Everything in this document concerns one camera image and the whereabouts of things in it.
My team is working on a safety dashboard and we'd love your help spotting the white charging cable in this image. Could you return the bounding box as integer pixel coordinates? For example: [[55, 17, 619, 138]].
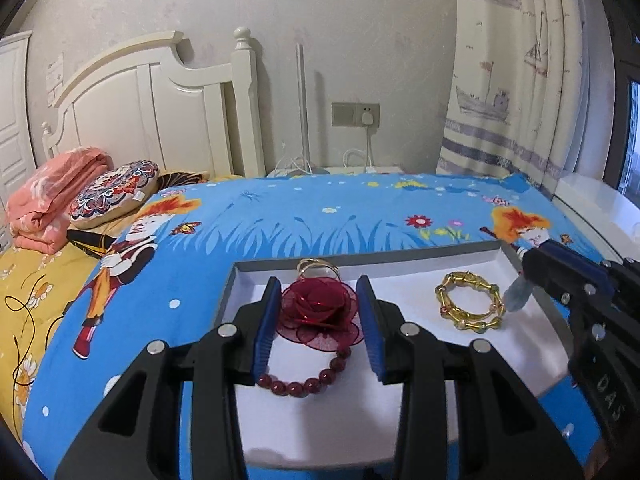
[[342, 125, 376, 168]]

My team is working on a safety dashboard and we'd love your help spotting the dark striped pillow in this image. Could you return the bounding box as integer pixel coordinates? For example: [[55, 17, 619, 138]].
[[66, 170, 211, 261]]

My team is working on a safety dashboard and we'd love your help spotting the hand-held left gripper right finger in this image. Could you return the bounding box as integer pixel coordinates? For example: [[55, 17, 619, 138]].
[[356, 275, 586, 480]]

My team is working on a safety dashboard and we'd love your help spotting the paper notice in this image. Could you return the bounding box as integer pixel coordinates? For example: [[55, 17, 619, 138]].
[[46, 55, 66, 108]]

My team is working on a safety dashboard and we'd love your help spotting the folded pink blanket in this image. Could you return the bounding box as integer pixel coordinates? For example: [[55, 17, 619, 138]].
[[5, 146, 116, 252]]

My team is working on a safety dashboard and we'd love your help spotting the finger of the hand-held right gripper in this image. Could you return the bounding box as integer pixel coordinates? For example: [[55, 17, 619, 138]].
[[542, 240, 640, 306], [520, 247, 601, 311]]

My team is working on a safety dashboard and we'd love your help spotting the ship print curtain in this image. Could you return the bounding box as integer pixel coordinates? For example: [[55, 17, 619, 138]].
[[436, 0, 618, 201]]

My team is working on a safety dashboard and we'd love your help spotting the thin black cable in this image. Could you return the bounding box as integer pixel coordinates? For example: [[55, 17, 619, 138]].
[[4, 280, 38, 391]]

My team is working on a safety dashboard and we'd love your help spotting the white wardrobe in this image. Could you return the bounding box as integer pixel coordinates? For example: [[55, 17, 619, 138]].
[[0, 30, 37, 253]]

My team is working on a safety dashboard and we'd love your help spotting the blue cartoon printed cloth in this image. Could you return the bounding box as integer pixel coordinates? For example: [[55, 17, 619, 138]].
[[20, 172, 640, 480]]

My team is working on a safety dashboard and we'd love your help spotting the dark window frame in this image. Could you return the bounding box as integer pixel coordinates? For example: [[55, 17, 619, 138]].
[[575, 0, 640, 196]]

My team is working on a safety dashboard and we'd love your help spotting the yellow floral bedsheet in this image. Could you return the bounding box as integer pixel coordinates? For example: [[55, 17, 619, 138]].
[[0, 247, 101, 441]]

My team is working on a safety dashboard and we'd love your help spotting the white cable bundle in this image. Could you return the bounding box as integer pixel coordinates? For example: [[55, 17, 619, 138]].
[[272, 142, 311, 176]]

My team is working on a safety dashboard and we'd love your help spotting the gold bamboo bangle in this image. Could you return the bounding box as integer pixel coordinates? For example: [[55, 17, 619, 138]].
[[434, 271, 503, 318], [440, 292, 507, 333]]

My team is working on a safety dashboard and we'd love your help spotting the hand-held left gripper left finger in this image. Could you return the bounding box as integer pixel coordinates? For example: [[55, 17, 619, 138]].
[[54, 276, 282, 480]]

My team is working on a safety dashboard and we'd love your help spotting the beige wall socket panel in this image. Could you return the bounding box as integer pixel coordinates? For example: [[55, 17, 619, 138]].
[[331, 102, 381, 128]]

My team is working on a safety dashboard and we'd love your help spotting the thin metal wire bangle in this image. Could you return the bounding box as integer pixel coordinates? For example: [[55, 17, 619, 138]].
[[296, 258, 342, 279]]

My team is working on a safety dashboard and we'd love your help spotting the white windowsill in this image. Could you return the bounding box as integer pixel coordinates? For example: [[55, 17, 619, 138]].
[[552, 172, 640, 261]]

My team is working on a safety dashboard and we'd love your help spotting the white nightstand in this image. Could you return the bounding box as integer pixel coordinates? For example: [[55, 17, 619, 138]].
[[266, 165, 407, 178]]

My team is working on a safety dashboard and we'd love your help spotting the grey cardboard tray box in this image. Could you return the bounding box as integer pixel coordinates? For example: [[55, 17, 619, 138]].
[[212, 241, 571, 466]]

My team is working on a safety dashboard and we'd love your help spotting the patterned round cushion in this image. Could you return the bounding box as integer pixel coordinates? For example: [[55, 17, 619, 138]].
[[67, 160, 161, 228]]

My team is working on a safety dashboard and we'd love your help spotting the white wooden headboard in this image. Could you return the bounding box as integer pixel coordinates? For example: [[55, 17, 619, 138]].
[[41, 26, 266, 178]]

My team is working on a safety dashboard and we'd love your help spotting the red bead bracelet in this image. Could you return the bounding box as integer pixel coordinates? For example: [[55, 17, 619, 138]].
[[255, 345, 351, 401]]

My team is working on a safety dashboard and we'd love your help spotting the red fabric rose brooch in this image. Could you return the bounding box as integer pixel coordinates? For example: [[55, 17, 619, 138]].
[[275, 277, 366, 353]]

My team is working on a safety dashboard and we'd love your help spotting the white pole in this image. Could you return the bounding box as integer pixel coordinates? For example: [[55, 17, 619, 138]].
[[294, 45, 313, 173]]

